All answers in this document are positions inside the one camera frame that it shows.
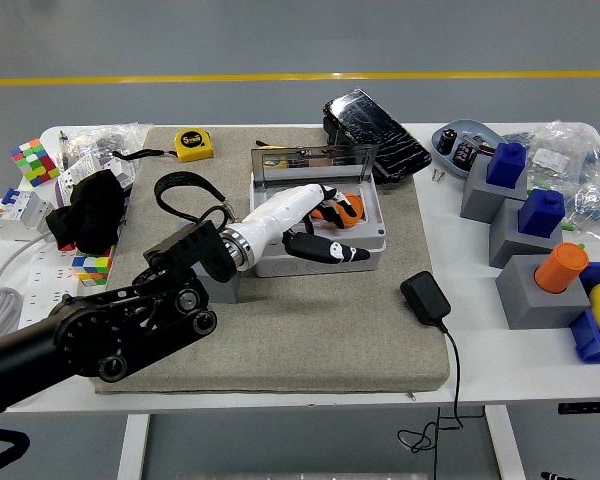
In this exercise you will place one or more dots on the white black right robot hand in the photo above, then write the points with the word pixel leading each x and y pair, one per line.
pixel 555 475

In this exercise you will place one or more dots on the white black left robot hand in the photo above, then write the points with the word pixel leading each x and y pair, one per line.
pixel 280 210

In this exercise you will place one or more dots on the grey junction box clear lid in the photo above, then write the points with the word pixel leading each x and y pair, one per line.
pixel 320 270

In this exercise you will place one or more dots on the orange cylinder battery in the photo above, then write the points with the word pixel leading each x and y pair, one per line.
pixel 560 270
pixel 355 205

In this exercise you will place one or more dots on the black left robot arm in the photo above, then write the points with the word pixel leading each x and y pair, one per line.
pixel 105 330

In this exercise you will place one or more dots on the blue block battery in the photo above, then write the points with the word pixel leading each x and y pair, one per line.
pixel 540 215
pixel 505 167

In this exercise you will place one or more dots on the white table leg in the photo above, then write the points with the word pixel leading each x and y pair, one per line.
pixel 505 445
pixel 132 445

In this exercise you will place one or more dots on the black table control panel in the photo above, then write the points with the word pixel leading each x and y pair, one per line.
pixel 587 408

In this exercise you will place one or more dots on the grey cube holder block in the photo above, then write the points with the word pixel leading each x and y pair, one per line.
pixel 505 245
pixel 525 305
pixel 475 200
pixel 225 292

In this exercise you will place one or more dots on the black cracked screen device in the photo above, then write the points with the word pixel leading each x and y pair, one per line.
pixel 375 130

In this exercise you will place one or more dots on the grey-brown mat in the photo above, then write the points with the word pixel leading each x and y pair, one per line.
pixel 305 340

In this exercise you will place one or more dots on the blue plastic bin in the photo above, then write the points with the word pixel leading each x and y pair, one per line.
pixel 587 340

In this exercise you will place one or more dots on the black power adapter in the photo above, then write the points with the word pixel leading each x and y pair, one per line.
pixel 425 297

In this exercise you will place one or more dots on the black upright capacitor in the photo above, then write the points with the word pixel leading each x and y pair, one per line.
pixel 448 142

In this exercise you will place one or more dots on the clear plastic bag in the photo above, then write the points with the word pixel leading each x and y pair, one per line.
pixel 110 137

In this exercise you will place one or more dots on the black lying capacitor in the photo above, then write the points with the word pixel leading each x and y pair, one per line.
pixel 464 152

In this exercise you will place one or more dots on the black cloth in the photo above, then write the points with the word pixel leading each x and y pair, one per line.
pixel 85 210

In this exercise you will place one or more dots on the colourful puzzle cube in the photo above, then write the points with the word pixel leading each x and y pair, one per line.
pixel 92 267
pixel 32 160

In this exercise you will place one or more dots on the blue-grey oval tray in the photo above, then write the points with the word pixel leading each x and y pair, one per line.
pixel 472 129

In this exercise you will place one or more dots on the small green connector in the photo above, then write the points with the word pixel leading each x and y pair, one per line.
pixel 570 227

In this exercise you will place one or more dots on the white circuit breaker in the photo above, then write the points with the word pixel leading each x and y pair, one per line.
pixel 15 215

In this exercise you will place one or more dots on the clear plastic bags of parts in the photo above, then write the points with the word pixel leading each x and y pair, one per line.
pixel 580 165

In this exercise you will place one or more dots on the white switch package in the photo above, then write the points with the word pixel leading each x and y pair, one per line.
pixel 77 172

